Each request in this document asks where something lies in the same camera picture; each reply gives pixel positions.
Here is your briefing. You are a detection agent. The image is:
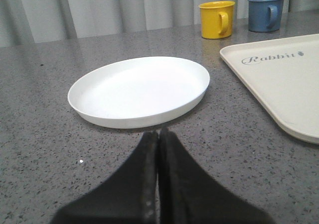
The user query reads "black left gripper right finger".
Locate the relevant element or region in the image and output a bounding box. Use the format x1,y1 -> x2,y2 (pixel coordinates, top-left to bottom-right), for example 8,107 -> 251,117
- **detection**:
158,129 -> 274,224

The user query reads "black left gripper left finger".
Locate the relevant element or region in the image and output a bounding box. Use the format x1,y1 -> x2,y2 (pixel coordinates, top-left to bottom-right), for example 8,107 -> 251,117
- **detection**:
51,131 -> 158,224

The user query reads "white round plate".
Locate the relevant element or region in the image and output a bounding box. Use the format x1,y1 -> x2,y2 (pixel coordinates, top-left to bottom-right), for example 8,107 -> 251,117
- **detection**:
68,56 -> 210,129

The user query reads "cream rabbit serving tray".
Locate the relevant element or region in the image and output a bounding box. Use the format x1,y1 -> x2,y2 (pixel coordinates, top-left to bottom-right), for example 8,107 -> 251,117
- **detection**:
220,34 -> 319,144

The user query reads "yellow enamel mug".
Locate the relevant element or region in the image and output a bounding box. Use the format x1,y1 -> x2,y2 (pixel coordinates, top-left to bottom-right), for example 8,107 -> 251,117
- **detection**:
199,0 -> 235,39

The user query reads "blue enamel mug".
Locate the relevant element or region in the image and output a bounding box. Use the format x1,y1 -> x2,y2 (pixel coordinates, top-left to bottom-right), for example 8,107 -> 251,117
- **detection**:
248,0 -> 284,32

